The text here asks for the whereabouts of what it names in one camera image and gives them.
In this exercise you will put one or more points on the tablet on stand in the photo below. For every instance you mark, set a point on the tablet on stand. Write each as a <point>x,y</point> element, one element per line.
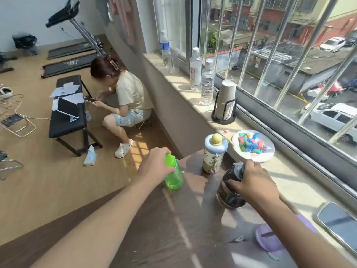
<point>68,107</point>

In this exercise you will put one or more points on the white round device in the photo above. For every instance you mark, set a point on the white round device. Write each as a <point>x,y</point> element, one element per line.
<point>5,93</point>

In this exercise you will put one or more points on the person's left forearm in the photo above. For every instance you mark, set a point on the person's left forearm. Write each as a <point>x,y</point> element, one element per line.
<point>97,228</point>

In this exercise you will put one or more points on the folding stool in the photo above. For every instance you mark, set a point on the folding stool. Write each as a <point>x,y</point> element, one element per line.
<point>2,156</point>
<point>142,125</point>
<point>12,120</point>

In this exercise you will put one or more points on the dark window frame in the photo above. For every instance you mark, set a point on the dark window frame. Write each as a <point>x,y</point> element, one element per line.
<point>279,131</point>

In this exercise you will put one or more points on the green plastic bottle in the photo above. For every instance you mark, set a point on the green plastic bottle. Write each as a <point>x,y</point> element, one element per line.
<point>174,180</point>

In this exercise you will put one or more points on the steel window grille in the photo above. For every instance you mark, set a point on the steel window grille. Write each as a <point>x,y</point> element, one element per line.
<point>305,53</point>

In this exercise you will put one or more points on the person's right hand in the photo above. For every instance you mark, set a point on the person's right hand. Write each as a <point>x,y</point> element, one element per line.
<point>256,187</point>

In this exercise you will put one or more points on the white papers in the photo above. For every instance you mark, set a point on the white papers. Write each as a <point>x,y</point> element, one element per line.
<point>67,89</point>

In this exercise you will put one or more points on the black exercise bike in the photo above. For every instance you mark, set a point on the black exercise bike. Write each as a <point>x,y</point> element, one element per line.
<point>5,70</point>

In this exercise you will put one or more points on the black padded bench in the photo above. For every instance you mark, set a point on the black padded bench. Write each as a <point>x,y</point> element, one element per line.
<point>65,126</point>

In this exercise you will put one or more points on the person's right forearm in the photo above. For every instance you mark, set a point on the person's right forearm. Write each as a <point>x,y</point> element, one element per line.
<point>301,240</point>

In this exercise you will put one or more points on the flat black treadmill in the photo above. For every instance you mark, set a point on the flat black treadmill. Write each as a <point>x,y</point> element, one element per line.
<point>69,50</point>

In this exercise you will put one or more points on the pink hanging cloth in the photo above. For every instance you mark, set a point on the pink hanging cloth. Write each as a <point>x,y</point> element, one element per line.
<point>122,13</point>

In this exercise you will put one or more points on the smartphone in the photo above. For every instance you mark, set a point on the smartphone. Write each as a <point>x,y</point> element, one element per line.
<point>337,226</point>

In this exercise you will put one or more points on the translucent purple bottle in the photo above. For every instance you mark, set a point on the translucent purple bottle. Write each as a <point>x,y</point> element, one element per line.
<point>267,237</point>

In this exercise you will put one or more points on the dark wooden table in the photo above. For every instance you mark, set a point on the dark wooden table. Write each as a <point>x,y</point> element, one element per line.
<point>195,234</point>

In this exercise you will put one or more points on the blue-label plastic bottle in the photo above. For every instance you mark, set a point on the blue-label plastic bottle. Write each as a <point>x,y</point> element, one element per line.
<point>164,47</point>

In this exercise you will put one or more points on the white car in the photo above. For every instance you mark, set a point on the white car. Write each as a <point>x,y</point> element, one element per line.
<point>332,44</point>

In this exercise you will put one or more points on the clear drinking glass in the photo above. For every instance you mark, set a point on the clear drinking glass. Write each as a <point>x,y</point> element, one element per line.
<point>174,62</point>

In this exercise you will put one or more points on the stone windowsill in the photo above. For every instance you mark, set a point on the stone windowsill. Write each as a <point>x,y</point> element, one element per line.
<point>293,175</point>

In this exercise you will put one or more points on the silver car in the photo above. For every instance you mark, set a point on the silver car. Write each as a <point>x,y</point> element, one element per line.
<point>329,117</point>

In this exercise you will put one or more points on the black water jug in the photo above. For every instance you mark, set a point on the black water jug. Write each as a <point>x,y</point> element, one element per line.
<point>228,196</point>

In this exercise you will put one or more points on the pale blue tissue pack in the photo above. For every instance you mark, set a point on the pale blue tissue pack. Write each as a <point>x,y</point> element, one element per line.
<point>90,157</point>

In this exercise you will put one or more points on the white plate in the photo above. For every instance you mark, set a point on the white plate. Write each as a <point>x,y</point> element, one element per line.
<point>267,156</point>

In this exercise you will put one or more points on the blue-lid cartoon bottle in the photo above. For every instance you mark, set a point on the blue-lid cartoon bottle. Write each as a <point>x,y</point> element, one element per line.
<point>212,161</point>

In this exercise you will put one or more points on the red-label plastic bottle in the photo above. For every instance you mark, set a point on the red-label plastic bottle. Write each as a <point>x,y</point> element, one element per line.
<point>195,72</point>

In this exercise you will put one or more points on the person's left hand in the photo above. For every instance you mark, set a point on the person's left hand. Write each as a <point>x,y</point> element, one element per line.
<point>152,170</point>

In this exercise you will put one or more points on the grey hanging garment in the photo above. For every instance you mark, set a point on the grey hanging garment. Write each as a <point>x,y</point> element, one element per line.
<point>101,8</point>

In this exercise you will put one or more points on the clear ribbed plastic bottle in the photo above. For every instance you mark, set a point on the clear ribbed plastic bottle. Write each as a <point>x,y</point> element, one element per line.
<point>207,86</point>

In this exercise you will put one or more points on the black treadmill with console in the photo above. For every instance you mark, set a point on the black treadmill with console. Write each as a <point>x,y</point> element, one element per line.
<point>69,65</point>

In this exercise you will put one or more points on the pile of colourful blocks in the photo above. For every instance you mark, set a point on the pile of colourful blocks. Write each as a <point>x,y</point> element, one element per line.
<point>251,143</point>

